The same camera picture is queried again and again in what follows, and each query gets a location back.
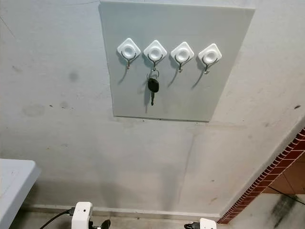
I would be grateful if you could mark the grey wall board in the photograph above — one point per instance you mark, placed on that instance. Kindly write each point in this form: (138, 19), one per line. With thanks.
(181, 24)

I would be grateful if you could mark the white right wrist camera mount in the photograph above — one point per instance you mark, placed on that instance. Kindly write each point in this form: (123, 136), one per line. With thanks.
(208, 224)

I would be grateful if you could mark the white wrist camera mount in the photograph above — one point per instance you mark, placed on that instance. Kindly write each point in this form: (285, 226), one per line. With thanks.
(81, 215)
(208, 224)

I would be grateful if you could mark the red brick pattern partition edge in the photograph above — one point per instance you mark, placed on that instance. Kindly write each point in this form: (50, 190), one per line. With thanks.
(262, 179)

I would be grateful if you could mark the brown partition panel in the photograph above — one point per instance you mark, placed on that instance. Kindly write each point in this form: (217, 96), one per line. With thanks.
(293, 179)

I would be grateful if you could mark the white adhesive wall hook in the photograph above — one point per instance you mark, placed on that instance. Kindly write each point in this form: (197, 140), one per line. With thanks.
(128, 49)
(209, 54)
(182, 52)
(155, 50)

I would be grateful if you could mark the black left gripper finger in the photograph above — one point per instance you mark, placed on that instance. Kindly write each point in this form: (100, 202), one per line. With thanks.
(106, 224)

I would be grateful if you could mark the white skirting board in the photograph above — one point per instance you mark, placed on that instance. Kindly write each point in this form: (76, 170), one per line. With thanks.
(147, 211)

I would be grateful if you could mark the white folding table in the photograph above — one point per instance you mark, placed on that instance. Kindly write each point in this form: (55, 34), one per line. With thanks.
(16, 186)

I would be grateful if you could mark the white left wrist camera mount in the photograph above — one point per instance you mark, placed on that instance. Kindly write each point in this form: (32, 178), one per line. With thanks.
(81, 215)

